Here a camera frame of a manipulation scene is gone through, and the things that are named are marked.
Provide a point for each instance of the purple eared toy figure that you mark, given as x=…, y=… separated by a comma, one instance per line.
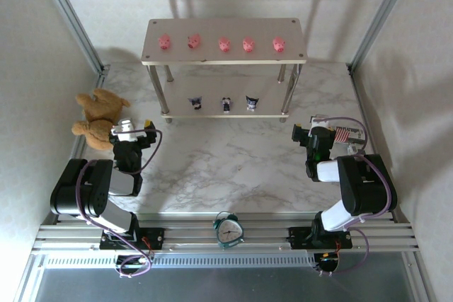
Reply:
x=196, y=102

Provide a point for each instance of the black hooded toy figure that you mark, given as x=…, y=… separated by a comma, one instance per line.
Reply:
x=252, y=103

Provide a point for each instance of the pink plastic pig toy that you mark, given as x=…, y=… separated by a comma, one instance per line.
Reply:
x=224, y=44
x=194, y=41
x=248, y=44
x=164, y=41
x=279, y=44

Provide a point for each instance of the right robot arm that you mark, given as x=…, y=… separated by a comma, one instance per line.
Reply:
x=364, y=189

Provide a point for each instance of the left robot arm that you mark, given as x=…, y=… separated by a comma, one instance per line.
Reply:
x=88, y=192

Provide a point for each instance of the two-tier wooden shelf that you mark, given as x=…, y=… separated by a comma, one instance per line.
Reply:
x=226, y=29

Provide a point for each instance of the red striped small package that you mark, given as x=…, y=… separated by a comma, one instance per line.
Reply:
x=341, y=134

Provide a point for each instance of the brown teddy bear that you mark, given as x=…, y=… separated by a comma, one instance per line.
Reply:
x=99, y=114

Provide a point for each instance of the green alarm clock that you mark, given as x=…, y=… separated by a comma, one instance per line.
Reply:
x=228, y=232

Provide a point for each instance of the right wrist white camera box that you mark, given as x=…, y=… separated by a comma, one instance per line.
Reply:
x=313, y=127

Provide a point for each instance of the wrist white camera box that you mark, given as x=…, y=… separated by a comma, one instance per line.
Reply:
x=124, y=128
x=313, y=127

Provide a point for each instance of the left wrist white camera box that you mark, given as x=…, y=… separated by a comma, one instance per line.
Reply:
x=124, y=128

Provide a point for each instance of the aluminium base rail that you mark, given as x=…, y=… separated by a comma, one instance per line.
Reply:
x=269, y=236

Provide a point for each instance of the aluminium frame post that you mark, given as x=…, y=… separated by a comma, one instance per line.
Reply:
x=381, y=15
x=70, y=15

